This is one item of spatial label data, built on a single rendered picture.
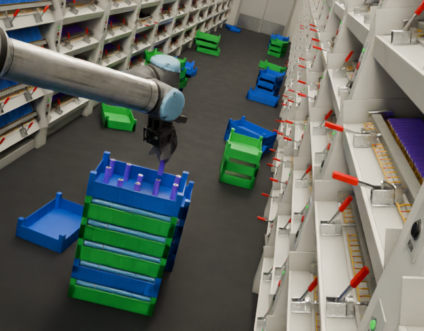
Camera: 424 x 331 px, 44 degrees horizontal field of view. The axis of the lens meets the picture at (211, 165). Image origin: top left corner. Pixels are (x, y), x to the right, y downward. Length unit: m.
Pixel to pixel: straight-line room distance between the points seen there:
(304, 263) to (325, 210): 0.17
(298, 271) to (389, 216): 0.60
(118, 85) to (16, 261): 0.98
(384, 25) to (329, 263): 0.49
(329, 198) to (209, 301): 0.96
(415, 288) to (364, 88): 0.70
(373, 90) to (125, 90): 0.58
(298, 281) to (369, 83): 0.47
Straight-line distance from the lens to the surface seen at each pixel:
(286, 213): 2.01
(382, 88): 1.16
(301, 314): 1.16
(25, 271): 2.03
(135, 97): 1.34
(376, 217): 0.72
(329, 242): 1.04
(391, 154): 0.90
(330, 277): 0.93
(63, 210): 2.42
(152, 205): 1.69
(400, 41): 0.98
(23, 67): 1.15
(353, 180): 0.75
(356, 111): 1.16
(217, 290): 2.13
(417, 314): 0.52
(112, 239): 1.77
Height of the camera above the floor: 1.19
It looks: 22 degrees down
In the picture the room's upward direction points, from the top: 15 degrees clockwise
